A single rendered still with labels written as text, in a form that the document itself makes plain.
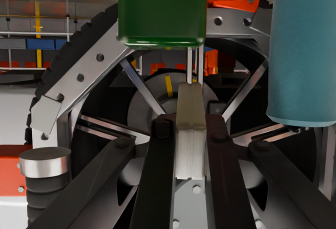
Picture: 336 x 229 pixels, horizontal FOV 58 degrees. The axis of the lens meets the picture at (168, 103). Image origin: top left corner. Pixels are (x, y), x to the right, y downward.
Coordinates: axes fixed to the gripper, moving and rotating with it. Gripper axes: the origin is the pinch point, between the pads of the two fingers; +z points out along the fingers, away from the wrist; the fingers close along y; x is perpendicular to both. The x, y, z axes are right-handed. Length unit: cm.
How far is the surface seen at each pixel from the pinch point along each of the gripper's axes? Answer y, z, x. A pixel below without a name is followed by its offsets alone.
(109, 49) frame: -12.1, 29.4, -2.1
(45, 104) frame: -22.1, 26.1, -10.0
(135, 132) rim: -10.0, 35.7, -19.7
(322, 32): 15.0, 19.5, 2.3
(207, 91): 7, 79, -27
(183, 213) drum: -0.3, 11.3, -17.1
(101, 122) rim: -16.4, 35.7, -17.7
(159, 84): -9, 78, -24
